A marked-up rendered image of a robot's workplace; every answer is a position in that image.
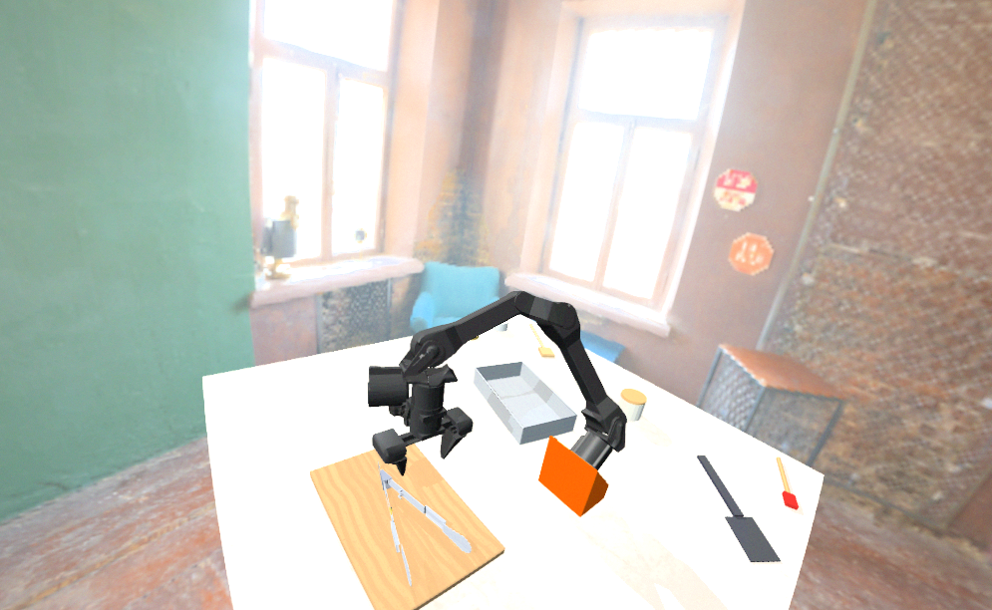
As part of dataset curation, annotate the white canister with tan lid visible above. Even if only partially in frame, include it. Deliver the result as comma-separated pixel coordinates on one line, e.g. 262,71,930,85
617,389,647,422

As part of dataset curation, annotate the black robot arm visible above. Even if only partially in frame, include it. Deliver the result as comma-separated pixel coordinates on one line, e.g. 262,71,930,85
367,291,627,470

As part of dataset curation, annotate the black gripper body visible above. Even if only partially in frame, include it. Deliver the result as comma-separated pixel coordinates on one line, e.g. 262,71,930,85
372,400,474,464

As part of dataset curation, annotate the grey spatula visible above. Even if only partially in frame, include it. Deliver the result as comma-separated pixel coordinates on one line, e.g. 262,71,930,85
697,455,781,563

